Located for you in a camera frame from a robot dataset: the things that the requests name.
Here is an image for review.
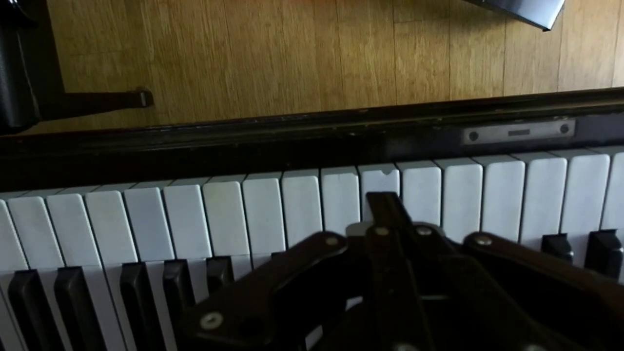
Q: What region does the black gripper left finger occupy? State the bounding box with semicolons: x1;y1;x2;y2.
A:
175;191;405;351

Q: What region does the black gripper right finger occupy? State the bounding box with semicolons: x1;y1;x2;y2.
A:
384;191;624;351

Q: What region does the black upright piano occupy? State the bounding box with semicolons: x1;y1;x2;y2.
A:
0;85;624;351

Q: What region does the black tufted piano bench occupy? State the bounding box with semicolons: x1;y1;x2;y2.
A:
0;0;156;134

